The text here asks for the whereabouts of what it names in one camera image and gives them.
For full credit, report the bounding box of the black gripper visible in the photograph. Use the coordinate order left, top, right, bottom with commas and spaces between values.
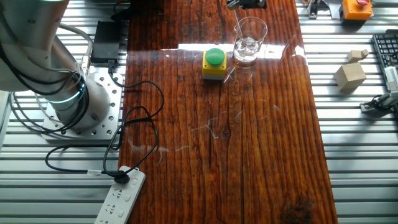
226, 0, 267, 11

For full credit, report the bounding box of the clear glass beaker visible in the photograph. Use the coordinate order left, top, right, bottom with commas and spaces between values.
231, 16, 269, 68

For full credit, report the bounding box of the yellow box green push button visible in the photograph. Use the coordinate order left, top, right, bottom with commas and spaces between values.
201, 47, 228, 82

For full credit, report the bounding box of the orange box red stop button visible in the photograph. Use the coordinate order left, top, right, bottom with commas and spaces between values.
341, 0, 374, 21

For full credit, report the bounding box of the small wooden cube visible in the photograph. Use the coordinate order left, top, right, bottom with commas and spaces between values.
347, 49, 363, 64

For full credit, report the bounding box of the large wooden cube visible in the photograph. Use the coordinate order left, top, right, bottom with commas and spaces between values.
334, 62, 368, 93

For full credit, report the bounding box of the black power adapter brick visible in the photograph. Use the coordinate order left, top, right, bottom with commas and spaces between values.
90, 20, 121, 65

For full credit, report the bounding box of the black keyboard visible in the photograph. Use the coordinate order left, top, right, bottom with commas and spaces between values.
372, 29, 398, 68

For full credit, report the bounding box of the white power strip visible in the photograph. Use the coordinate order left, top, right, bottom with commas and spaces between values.
94, 165, 147, 224

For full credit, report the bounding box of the silver metal bracket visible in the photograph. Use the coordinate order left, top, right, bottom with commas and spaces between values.
306, 0, 341, 19

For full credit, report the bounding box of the black adapter output cable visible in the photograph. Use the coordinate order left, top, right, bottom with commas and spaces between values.
111, 0, 131, 22

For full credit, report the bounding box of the perforated aluminium base plate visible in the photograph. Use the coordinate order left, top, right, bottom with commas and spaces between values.
41, 73, 124, 140

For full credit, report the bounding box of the thick grey robot cable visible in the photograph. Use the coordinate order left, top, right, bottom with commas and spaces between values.
57, 23, 95, 68

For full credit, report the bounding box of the silver depth camera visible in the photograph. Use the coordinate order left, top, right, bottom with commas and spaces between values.
384, 65, 398, 93

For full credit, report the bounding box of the grey metal clamp bracket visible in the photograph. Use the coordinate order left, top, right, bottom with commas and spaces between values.
359, 91, 398, 118

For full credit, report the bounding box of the black power cord with plug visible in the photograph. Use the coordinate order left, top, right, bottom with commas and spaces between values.
45, 63, 165, 185

